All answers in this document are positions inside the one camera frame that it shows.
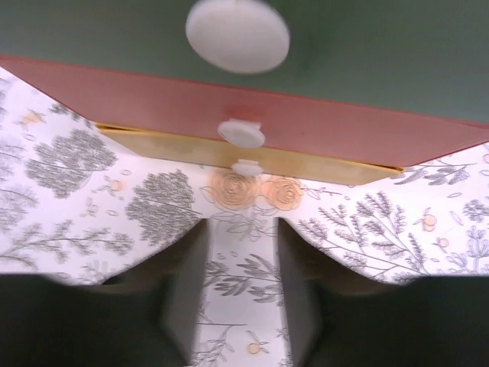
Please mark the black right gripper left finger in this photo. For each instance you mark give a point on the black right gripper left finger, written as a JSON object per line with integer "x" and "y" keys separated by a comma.
{"x": 144, "y": 316}

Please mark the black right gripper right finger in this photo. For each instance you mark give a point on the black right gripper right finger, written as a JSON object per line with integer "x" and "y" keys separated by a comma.
{"x": 337, "y": 317}

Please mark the red drawer box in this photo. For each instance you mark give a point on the red drawer box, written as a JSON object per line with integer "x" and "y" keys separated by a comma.
{"x": 292, "y": 123}

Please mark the green drawer box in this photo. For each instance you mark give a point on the green drawer box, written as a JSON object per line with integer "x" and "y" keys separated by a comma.
{"x": 429, "y": 57}

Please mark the floral patterned table mat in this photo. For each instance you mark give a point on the floral patterned table mat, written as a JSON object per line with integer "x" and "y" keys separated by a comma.
{"x": 77, "y": 205}

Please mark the yellow drawer box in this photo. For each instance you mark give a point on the yellow drawer box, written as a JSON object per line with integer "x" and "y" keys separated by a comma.
{"x": 218, "y": 153}

